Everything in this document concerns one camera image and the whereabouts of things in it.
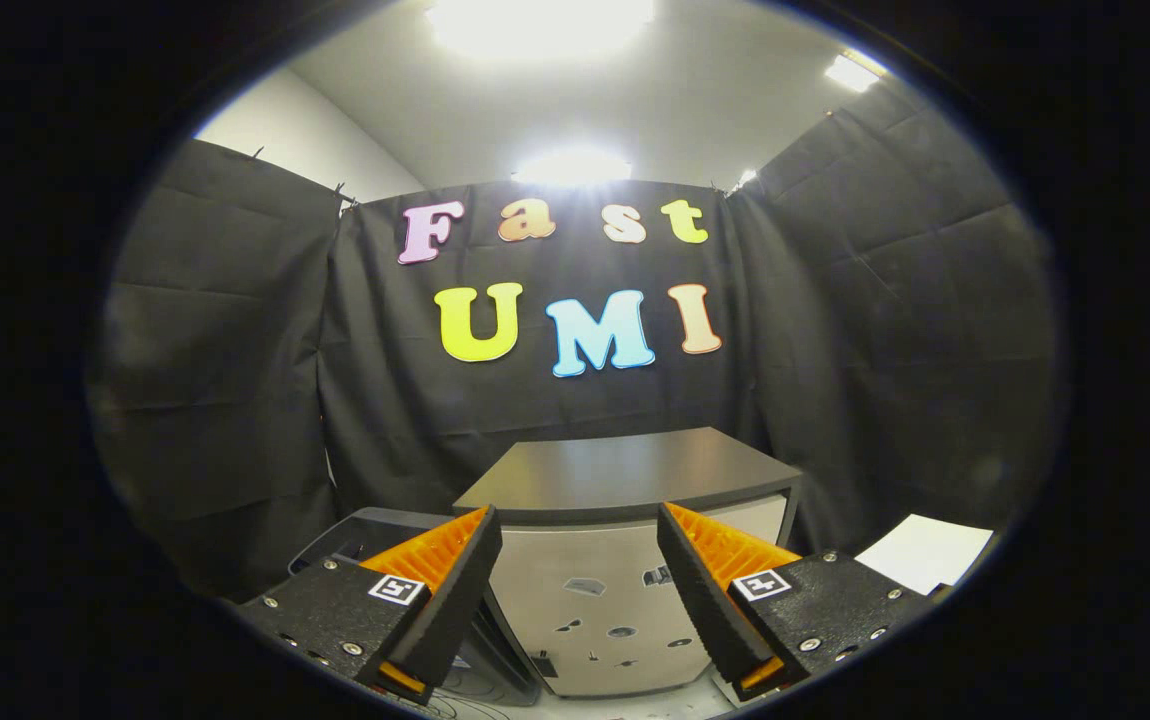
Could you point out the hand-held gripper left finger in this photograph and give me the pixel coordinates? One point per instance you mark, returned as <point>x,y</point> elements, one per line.
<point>455,600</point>

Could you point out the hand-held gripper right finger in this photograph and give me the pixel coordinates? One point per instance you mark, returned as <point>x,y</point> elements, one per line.
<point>705,600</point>

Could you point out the grey washing machine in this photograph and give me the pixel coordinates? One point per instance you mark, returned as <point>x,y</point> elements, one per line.
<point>505,660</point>

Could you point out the beige cabinet with dark top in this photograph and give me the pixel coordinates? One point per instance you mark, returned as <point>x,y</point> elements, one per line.
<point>615,470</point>

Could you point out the white sheet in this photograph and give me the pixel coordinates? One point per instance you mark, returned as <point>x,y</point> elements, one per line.
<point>925,550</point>

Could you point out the black backdrop cloth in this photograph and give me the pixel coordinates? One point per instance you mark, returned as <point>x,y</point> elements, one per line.
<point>885,350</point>

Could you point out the small ceiling light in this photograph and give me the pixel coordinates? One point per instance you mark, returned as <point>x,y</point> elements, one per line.
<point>746,176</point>

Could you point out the oval ceiling light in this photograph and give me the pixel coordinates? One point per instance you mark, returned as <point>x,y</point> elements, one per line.
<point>572,168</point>

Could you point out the rectangular ceiling light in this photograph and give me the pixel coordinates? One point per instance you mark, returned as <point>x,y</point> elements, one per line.
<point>853,72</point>

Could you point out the large ceiling light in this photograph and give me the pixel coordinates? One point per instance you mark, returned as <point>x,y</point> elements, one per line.
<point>540,25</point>

